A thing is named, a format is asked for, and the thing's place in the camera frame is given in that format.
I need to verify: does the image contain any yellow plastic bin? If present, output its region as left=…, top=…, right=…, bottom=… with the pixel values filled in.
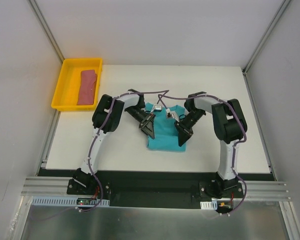
left=51, top=58, right=103, bottom=112

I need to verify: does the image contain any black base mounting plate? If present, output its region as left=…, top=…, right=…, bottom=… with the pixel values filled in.
left=66, top=169, right=244, bottom=209

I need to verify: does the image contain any right aluminium corner post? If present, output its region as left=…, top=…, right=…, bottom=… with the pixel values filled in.
left=242, top=0, right=293, bottom=76

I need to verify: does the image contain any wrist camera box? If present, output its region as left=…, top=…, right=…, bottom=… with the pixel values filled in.
left=151, top=104, right=163, bottom=112
left=166, top=108, right=180, bottom=122

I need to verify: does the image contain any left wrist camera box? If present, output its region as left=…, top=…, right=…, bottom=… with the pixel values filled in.
left=151, top=104, right=163, bottom=112

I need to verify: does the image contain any red folded t shirt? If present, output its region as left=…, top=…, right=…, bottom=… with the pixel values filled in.
left=77, top=69, right=97, bottom=106

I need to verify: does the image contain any left aluminium corner post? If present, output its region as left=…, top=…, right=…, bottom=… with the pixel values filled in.
left=27, top=0, right=65, bottom=64

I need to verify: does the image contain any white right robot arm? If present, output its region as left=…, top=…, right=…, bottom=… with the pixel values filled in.
left=174, top=91, right=248, bottom=199

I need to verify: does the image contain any cyan t shirt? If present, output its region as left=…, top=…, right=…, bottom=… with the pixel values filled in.
left=146, top=108, right=186, bottom=152

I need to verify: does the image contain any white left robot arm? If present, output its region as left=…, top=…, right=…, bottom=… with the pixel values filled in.
left=72, top=89, right=155, bottom=195

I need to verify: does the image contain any aluminium front rail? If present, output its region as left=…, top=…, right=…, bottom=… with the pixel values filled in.
left=21, top=176, right=292, bottom=202

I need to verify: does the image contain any aluminium corner post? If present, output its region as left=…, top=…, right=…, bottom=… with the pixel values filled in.
left=27, top=0, right=65, bottom=64
left=242, top=0, right=293, bottom=76

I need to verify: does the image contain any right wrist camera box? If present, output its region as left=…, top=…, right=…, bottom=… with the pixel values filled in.
left=166, top=108, right=180, bottom=122

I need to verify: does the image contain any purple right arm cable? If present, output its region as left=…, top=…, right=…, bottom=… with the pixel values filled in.
left=156, top=92, right=248, bottom=221

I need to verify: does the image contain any right white cable duct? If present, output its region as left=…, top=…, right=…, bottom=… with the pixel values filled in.
left=200, top=200, right=218, bottom=211

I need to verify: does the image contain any left grey cable duct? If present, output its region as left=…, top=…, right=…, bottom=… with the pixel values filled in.
left=32, top=196, right=110, bottom=208

